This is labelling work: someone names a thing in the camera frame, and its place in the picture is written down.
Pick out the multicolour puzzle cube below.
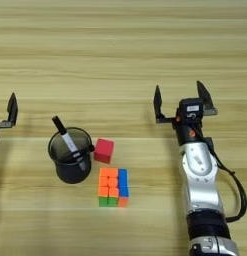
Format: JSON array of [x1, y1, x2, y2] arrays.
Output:
[[97, 166, 130, 208]]

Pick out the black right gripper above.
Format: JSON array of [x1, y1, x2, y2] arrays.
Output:
[[153, 80, 219, 146]]

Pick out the red cube block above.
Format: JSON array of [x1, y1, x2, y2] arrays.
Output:
[[93, 137, 116, 165]]

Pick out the black mesh pen cup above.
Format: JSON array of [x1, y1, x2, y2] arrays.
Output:
[[47, 126, 96, 185]]

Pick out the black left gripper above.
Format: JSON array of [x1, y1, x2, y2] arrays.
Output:
[[0, 92, 19, 142]]

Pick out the white marker with black cap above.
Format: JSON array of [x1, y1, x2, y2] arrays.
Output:
[[51, 115, 88, 172]]

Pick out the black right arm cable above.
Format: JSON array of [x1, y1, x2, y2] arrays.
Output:
[[200, 128, 247, 224]]

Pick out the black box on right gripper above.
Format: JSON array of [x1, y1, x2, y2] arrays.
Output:
[[178, 97, 205, 122]]

